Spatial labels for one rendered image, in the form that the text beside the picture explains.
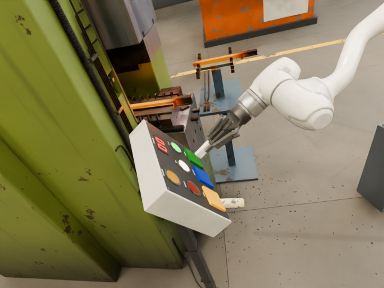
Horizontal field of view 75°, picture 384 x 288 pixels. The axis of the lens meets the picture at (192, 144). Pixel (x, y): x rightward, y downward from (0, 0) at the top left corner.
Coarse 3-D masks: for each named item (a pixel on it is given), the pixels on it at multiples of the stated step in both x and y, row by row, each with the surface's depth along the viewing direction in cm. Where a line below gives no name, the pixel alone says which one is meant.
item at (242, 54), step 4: (240, 52) 156; (244, 52) 155; (248, 52) 154; (252, 52) 155; (256, 52) 155; (224, 56) 158; (228, 56) 157; (232, 56) 156; (236, 56) 156; (240, 56) 156; (244, 56) 156; (248, 56) 156; (204, 60) 161; (208, 60) 159; (212, 60) 158; (216, 60) 158; (220, 60) 158; (224, 60) 158; (196, 64) 161; (200, 64) 161; (204, 64) 160
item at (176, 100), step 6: (180, 96) 127; (186, 96) 126; (144, 102) 133; (150, 102) 132; (156, 102) 130; (162, 102) 129; (168, 102) 128; (174, 102) 127; (180, 102) 128; (186, 102) 128; (192, 102) 127; (132, 108) 133
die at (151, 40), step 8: (152, 32) 107; (144, 40) 97; (152, 40) 106; (120, 48) 100; (128, 48) 100; (136, 48) 99; (144, 48) 99; (152, 48) 105; (112, 56) 103; (120, 56) 102; (128, 56) 102; (136, 56) 101; (144, 56) 101; (152, 56) 104; (112, 64) 105; (120, 64) 105; (128, 64) 104; (136, 64) 104
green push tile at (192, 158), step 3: (186, 150) 92; (186, 153) 91; (189, 153) 91; (192, 153) 94; (189, 156) 89; (192, 156) 92; (195, 156) 95; (189, 159) 88; (192, 159) 88; (195, 159) 92; (198, 159) 94; (192, 162) 88; (195, 162) 89; (198, 162) 92; (198, 165) 90; (201, 165) 92; (201, 168) 91
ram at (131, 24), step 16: (96, 0) 84; (112, 0) 84; (128, 0) 86; (144, 0) 101; (96, 16) 88; (112, 16) 87; (128, 16) 87; (144, 16) 99; (112, 32) 91; (128, 32) 90; (144, 32) 98; (112, 48) 95
